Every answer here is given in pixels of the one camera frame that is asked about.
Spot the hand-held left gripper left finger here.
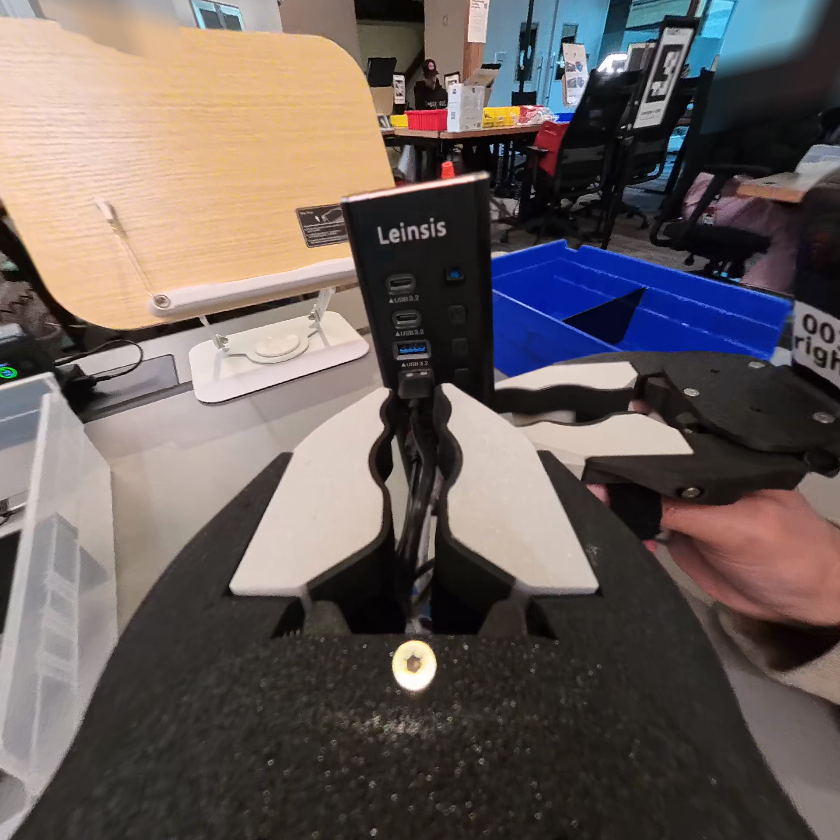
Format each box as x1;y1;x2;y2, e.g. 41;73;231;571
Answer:
228;387;409;599

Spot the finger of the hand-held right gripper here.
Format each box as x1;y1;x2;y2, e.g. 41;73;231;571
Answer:
515;410;695;463
493;360;647;416

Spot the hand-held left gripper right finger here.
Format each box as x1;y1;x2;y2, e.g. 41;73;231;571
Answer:
433;382;601;599

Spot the black usb cable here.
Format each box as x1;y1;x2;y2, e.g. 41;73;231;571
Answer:
392;369;442;634

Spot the black usb hub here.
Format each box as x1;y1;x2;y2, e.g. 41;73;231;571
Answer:
341;172;496;408

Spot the person's right hand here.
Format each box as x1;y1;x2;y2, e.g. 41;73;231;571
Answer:
586;482;840;624

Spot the blue plastic bin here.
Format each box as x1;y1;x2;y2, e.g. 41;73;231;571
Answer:
491;239;791;378

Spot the black office chair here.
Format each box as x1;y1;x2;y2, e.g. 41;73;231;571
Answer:
525;69;647;245
650;69;772;280

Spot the pink cloth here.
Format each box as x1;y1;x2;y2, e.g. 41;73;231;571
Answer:
682;172;798;291

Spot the red bag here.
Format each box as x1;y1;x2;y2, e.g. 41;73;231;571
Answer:
533;121;569;177

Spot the clear plastic storage box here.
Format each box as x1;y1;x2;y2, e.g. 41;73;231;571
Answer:
0;374;119;821

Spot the wooden work table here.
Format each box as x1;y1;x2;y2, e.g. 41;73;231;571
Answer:
384;121;546;198

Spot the white cardboard box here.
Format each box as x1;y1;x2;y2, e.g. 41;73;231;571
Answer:
446;82;487;132

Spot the black framed marker sign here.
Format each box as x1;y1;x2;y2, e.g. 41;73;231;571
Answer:
632;16;700;130

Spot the black device with green light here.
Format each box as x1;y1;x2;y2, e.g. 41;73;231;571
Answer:
0;331;67;395

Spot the wooden book stand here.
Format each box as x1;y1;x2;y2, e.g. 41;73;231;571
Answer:
0;18;396;404

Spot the thin black power cable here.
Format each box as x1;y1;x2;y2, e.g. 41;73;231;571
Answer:
56;338;145;389

